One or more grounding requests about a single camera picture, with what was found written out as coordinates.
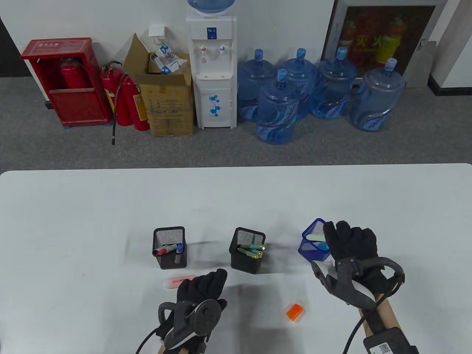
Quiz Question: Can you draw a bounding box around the person's right hand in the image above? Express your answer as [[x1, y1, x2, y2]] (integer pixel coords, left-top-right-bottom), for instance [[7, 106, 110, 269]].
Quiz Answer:
[[323, 221, 393, 297]]

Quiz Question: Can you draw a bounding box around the person's left hand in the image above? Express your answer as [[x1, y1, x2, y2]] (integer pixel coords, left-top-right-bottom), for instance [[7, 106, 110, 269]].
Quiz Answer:
[[157, 268, 228, 345]]

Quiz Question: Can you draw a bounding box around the salmon pink highlighter pen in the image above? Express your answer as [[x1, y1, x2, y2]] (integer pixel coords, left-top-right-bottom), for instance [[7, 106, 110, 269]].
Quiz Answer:
[[163, 277, 193, 291]]

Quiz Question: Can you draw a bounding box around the orange highlighter pen cap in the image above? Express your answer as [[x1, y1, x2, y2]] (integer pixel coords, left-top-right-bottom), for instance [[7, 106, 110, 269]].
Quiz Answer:
[[286, 303, 305, 323]]

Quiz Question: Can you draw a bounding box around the person's right forearm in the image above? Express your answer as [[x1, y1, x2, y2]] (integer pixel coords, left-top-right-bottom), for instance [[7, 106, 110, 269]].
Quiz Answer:
[[360, 291, 401, 337]]

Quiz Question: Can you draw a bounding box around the black forearm sensor box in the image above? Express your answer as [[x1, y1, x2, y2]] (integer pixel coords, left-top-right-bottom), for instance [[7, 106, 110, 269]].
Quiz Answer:
[[363, 326, 419, 354]]

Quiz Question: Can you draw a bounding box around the blue mesh pen holder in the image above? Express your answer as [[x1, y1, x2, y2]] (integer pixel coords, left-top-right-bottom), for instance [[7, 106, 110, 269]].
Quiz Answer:
[[298, 218, 331, 263]]

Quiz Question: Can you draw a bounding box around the black mesh pen holder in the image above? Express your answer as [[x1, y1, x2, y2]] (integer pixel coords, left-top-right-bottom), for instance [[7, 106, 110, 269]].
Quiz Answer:
[[152, 226, 188, 270], [229, 227, 266, 274]]

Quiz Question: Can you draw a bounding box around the black wrist-mounted tracker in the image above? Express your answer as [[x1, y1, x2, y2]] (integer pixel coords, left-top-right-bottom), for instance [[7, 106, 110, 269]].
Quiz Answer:
[[159, 299, 222, 349], [312, 257, 405, 307]]

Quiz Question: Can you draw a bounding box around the blue water jug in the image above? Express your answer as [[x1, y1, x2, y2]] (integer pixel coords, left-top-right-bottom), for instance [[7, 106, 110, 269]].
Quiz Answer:
[[350, 58, 406, 132], [309, 47, 358, 120], [238, 49, 278, 122], [277, 48, 318, 121], [257, 69, 302, 145]]

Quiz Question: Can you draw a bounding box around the brown cardboard box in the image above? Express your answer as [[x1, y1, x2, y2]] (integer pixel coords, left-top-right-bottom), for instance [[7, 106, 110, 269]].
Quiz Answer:
[[122, 33, 195, 137]]

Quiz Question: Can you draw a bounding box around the white water dispenser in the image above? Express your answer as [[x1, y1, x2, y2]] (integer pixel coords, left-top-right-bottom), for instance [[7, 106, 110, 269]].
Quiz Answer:
[[185, 7, 237, 129]]

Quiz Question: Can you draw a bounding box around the red fire extinguisher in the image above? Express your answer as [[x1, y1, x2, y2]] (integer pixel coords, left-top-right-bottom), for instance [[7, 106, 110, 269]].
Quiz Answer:
[[100, 62, 126, 126], [121, 76, 150, 132], [60, 58, 91, 89]]

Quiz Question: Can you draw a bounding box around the glass-door fire cabinet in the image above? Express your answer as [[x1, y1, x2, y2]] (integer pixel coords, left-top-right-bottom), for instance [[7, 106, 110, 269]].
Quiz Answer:
[[320, 0, 449, 88]]

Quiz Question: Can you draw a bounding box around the red fire extinguisher cabinet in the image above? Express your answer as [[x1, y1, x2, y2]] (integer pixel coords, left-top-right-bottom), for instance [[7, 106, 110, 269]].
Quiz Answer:
[[21, 37, 113, 128]]

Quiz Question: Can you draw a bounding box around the pile of white-blue packets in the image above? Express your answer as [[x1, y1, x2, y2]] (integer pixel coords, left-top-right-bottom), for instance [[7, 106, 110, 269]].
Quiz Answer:
[[149, 43, 189, 75]]

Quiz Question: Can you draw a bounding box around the black double door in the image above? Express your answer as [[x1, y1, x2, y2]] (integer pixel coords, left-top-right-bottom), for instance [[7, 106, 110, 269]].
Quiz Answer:
[[0, 18, 33, 78]]

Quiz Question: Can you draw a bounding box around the black extinguisher hose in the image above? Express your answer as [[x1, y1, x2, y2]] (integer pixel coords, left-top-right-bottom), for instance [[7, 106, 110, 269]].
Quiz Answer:
[[111, 74, 129, 145]]

